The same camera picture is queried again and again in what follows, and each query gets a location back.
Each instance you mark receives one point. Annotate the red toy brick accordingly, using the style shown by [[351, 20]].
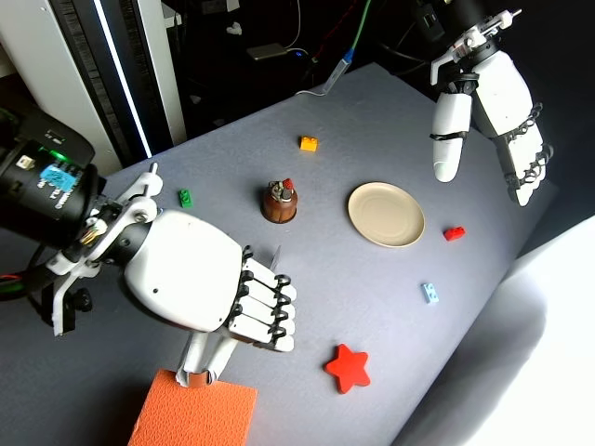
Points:
[[453, 234]]

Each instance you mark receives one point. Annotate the orange toy brick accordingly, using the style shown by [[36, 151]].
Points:
[[309, 144]]

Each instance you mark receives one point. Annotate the small white plastic connector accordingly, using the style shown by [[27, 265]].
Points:
[[234, 29]]

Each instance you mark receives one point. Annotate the orange textured box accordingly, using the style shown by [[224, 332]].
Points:
[[195, 413]]

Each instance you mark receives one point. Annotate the white backdrop sheet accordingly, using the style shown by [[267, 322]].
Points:
[[548, 371]]

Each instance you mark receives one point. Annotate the brown toy cupcake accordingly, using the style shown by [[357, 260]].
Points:
[[279, 209]]

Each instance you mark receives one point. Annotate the red star block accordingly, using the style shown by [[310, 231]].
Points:
[[348, 369]]

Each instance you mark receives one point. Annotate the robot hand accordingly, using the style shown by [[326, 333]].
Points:
[[504, 97], [186, 265]]

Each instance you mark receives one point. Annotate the beige round plate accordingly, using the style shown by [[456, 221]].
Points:
[[386, 214]]

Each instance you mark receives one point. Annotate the white robot torso column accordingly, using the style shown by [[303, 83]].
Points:
[[37, 56]]

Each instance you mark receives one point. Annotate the white adapter with blue plug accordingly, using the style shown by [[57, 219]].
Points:
[[335, 76]]

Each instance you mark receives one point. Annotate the grey flat device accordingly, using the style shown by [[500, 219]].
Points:
[[267, 51]]

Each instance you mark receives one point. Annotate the light blue toy brick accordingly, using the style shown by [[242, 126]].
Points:
[[430, 292]]

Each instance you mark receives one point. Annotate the green toy brick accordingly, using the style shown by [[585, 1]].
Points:
[[186, 198]]

